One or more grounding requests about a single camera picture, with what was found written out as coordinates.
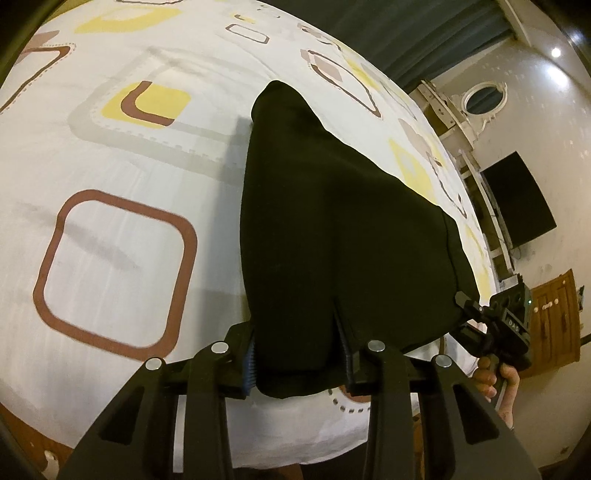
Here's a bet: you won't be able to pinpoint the printed bed sheet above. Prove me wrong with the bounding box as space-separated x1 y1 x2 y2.
0 0 498 468

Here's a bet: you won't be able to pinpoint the person's right hand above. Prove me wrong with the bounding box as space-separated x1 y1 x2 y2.
473 356 522 431

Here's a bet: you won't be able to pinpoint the black wall television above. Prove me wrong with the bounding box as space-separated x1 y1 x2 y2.
480 151 558 250

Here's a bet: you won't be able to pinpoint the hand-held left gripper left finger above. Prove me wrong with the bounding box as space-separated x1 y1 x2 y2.
58 322 258 480

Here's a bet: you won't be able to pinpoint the black pants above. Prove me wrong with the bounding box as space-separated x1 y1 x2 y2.
241 80 481 398

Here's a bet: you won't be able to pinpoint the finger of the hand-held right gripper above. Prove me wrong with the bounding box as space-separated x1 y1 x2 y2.
454 290 492 322
456 322 496 359

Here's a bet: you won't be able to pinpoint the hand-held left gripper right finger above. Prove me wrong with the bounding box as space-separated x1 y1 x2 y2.
332 305 540 480

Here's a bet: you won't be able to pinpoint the wooden door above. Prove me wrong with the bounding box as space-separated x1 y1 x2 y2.
531 268 581 368

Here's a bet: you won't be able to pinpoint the dark curtain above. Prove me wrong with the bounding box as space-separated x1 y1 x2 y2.
259 0 515 93

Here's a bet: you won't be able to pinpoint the round white-framed mirror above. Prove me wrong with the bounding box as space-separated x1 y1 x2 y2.
462 80 509 116

